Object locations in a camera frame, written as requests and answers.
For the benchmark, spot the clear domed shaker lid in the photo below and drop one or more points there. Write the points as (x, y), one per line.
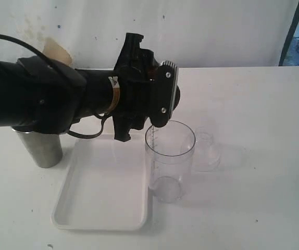
(207, 152)

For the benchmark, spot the black metal window post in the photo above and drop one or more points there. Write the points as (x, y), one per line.
(289, 36)

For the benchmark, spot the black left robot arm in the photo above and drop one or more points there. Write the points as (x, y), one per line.
(40, 94)

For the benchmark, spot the clear plastic shaker cup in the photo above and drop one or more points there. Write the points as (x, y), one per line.
(169, 155)

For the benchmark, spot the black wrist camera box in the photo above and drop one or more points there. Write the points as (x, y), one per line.
(164, 94)

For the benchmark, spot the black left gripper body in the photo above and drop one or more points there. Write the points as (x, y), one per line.
(135, 68)

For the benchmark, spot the stainless steel cup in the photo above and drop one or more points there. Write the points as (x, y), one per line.
(45, 149)

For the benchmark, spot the white rectangular plastic tray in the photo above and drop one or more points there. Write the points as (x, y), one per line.
(105, 187)

